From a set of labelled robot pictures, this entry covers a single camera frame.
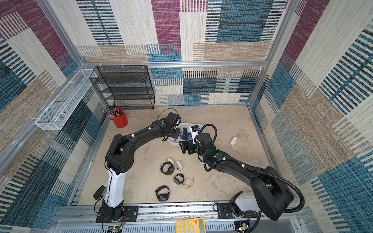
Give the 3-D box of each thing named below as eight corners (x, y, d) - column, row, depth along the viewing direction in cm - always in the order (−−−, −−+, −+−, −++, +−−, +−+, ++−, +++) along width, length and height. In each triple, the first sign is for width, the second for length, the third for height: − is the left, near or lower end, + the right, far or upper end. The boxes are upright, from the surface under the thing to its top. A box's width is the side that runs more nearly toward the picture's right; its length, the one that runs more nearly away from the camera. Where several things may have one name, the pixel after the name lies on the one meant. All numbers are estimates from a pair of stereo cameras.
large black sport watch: (159, 172, 89) (158, 169, 86) (164, 162, 93) (163, 159, 90) (171, 176, 87) (170, 174, 84) (175, 166, 91) (175, 164, 88)
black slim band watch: (173, 184, 84) (173, 182, 82) (174, 175, 87) (173, 173, 86) (184, 184, 84) (184, 182, 82) (184, 174, 87) (184, 173, 85)
